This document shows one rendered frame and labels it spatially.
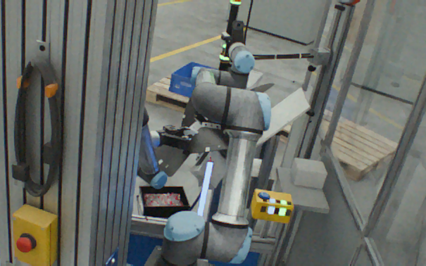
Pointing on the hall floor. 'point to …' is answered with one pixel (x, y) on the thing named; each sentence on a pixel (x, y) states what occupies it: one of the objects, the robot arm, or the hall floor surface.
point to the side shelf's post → (285, 238)
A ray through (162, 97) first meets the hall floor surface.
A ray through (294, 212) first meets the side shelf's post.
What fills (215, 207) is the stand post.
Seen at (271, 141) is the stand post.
